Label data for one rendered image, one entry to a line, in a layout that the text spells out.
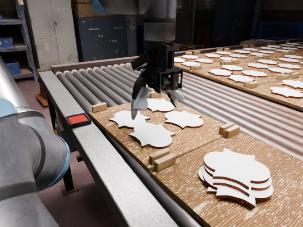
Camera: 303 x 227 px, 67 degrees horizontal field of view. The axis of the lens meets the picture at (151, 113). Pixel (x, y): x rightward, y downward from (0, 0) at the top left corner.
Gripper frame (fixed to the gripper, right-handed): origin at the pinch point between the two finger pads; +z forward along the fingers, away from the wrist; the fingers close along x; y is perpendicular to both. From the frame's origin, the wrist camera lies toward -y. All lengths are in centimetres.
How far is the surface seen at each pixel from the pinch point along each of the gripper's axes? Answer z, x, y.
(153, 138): 7.8, -1.0, 1.1
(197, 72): 9, 68, -50
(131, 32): 19, 221, -393
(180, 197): 8.9, -8.8, 22.2
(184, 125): 8.0, 12.6, -0.6
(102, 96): 11, 4, -49
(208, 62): 8, 92, -63
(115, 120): 8.0, -4.4, -16.8
